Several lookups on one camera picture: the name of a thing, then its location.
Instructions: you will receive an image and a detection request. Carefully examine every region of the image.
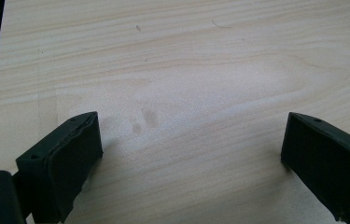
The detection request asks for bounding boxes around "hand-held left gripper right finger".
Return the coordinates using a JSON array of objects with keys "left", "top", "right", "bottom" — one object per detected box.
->
[{"left": 280, "top": 111, "right": 350, "bottom": 224}]

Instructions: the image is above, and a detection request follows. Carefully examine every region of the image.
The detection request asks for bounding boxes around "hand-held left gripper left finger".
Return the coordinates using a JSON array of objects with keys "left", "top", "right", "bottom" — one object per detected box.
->
[{"left": 15, "top": 111, "right": 105, "bottom": 224}]

